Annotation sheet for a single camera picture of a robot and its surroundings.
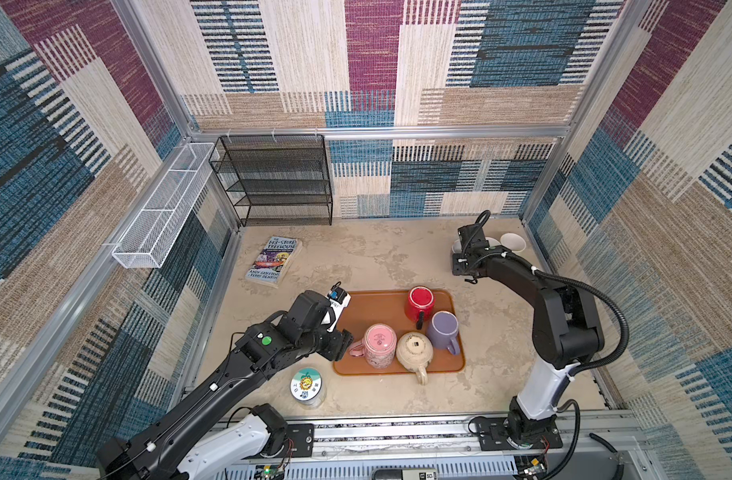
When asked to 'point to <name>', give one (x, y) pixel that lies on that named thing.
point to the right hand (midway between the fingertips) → (466, 266)
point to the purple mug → (443, 330)
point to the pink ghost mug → (378, 346)
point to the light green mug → (513, 241)
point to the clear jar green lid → (308, 386)
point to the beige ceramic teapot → (414, 352)
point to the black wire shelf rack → (275, 178)
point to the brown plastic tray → (444, 361)
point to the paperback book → (272, 262)
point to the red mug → (420, 304)
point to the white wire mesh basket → (146, 243)
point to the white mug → (492, 242)
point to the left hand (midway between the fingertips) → (343, 329)
